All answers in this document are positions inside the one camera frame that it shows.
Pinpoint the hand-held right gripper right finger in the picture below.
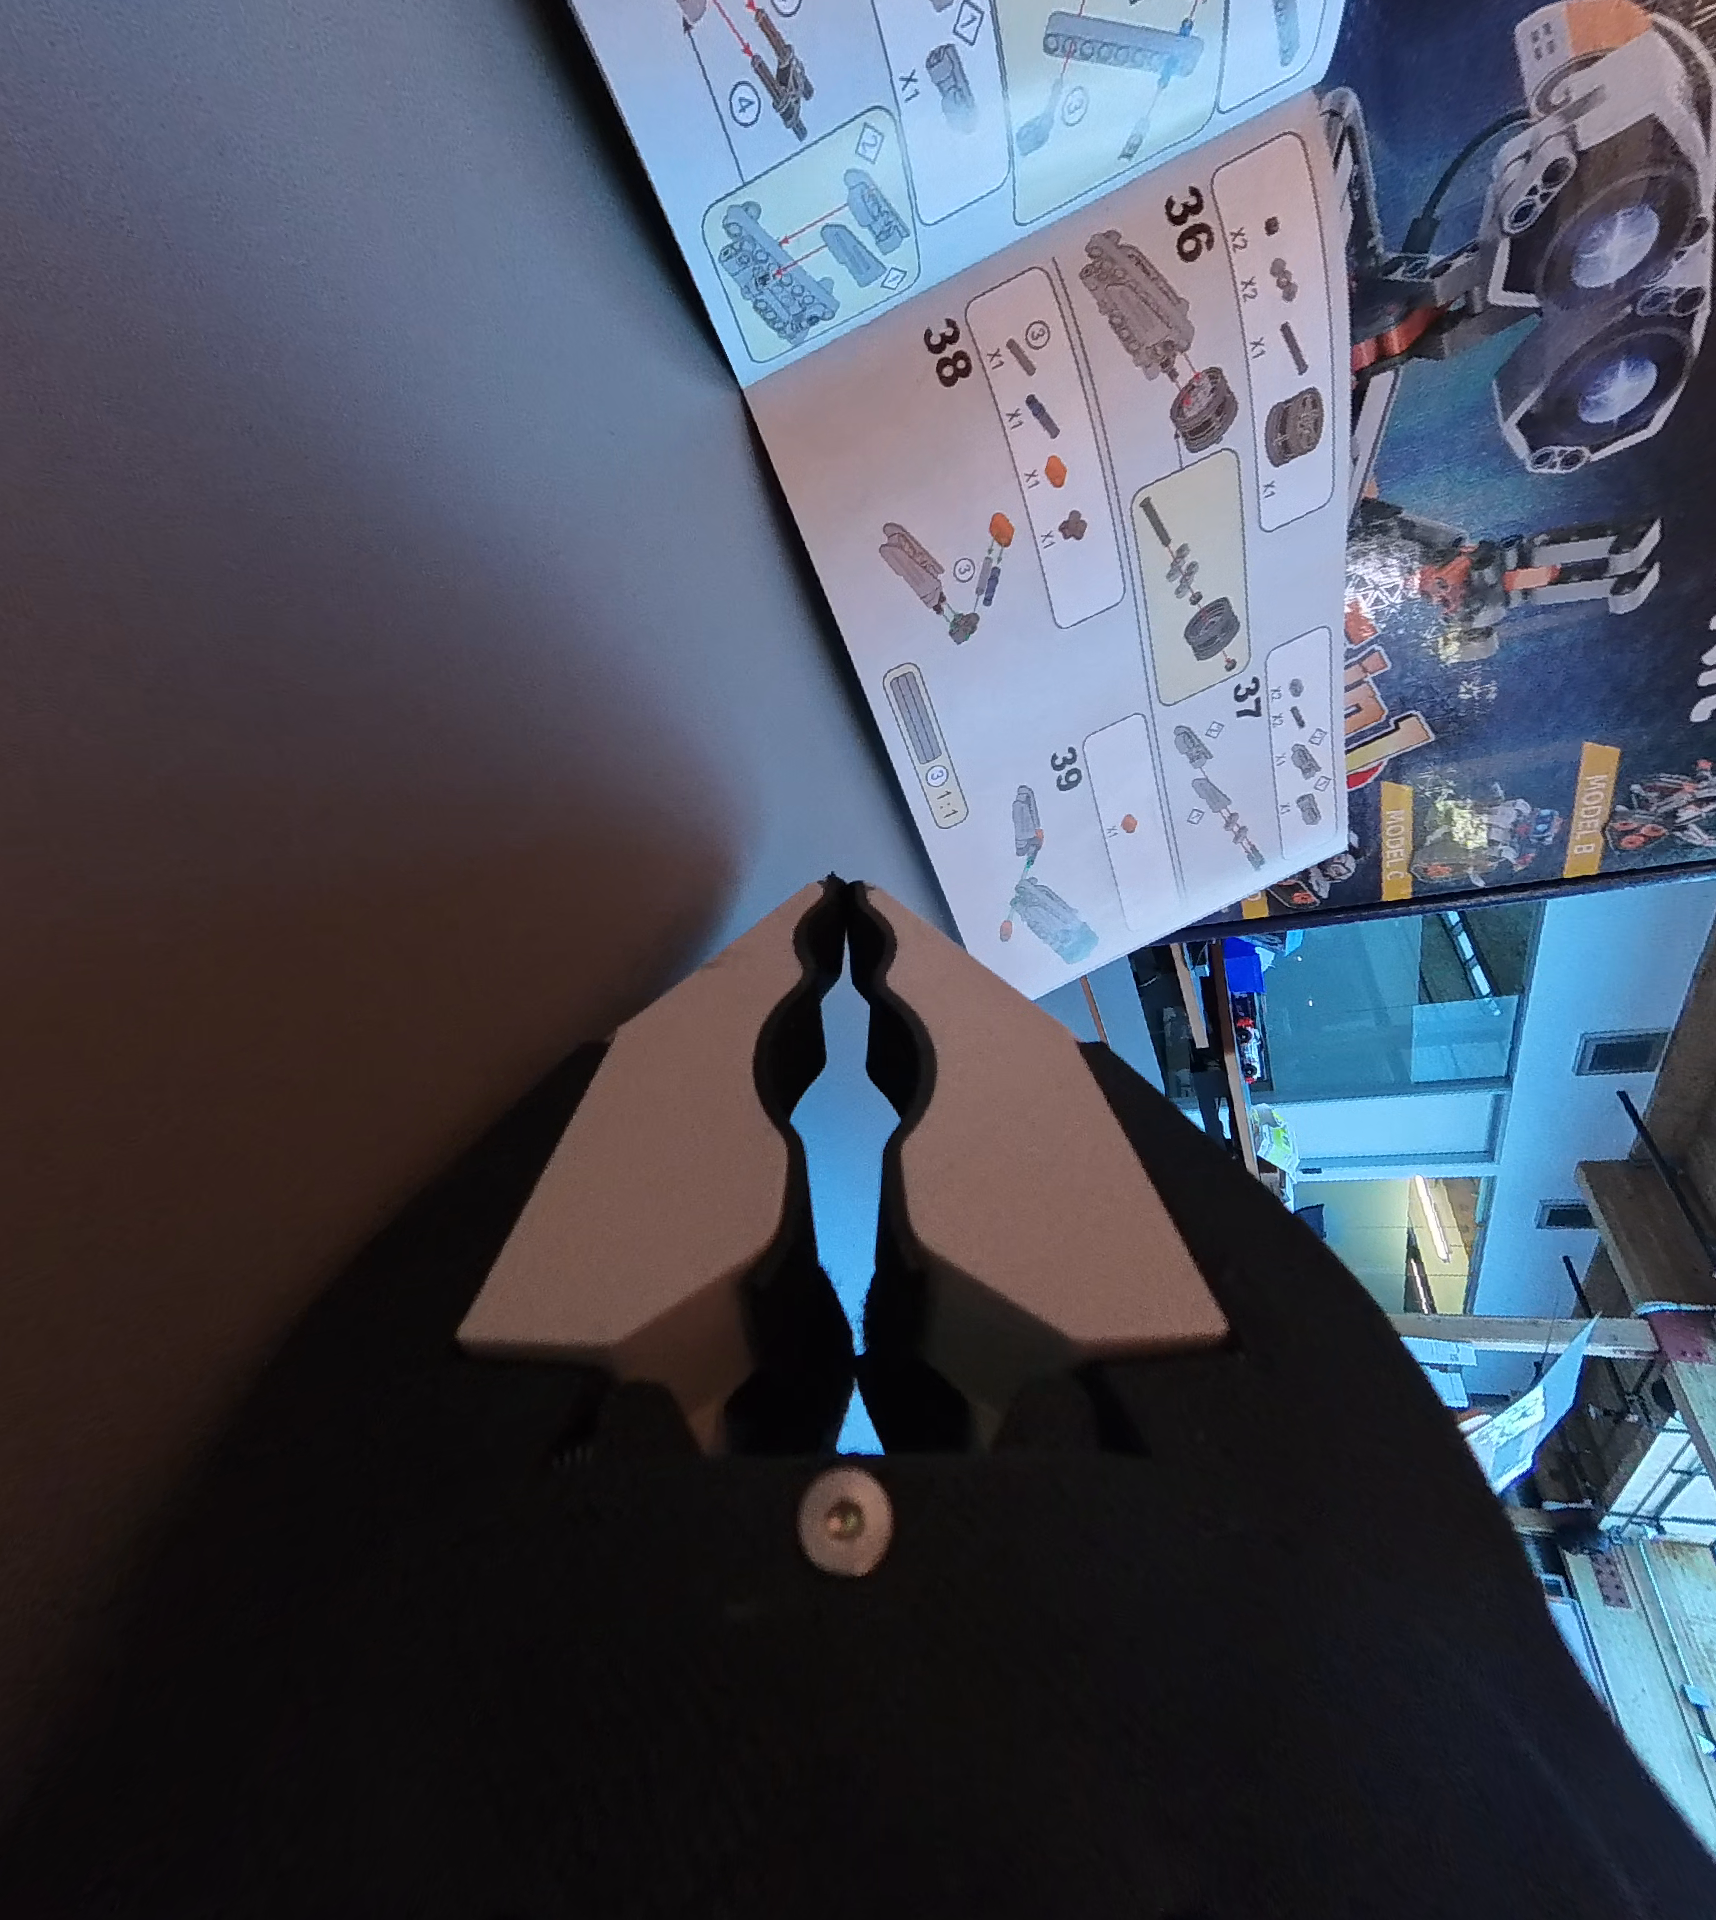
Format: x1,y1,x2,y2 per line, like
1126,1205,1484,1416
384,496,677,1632
847,881,1233,1448

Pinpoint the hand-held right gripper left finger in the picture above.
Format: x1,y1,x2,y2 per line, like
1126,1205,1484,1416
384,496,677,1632
457,876,854,1448

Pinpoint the distant cluttered workbench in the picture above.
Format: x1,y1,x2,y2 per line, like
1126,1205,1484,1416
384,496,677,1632
1127,936,1287,1187

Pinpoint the glass partition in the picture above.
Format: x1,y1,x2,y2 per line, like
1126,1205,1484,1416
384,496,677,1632
1255,907,1528,1103

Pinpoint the white paper sheet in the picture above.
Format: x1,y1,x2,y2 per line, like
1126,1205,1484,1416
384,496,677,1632
1458,1315,1602,1492

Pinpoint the wooden roof beam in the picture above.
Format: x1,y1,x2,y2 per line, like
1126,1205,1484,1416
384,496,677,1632
1576,1154,1716,1652

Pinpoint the open instruction booklet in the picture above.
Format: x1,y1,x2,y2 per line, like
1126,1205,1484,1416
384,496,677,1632
567,0,1361,999

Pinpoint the robot kit box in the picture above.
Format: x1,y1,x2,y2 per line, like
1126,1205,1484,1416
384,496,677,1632
1239,0,1716,915

